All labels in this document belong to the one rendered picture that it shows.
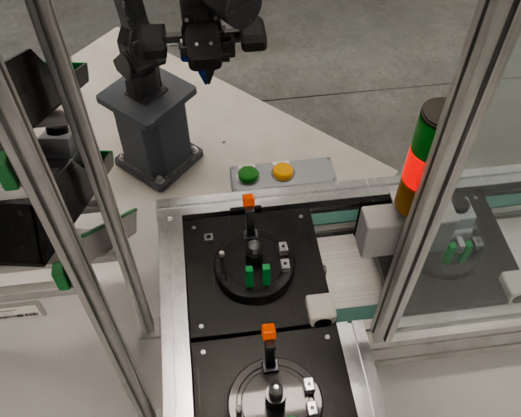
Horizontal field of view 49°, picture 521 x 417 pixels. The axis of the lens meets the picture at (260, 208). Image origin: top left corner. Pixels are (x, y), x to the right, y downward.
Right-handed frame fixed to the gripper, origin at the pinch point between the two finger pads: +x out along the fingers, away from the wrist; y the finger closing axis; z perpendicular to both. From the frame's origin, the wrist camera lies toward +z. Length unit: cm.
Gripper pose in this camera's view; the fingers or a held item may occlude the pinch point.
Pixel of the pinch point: (205, 65)
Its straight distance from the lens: 93.4
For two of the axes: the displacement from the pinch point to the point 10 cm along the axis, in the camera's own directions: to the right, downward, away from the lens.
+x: 0.0, 6.1, 7.9
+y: 9.9, -1.0, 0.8
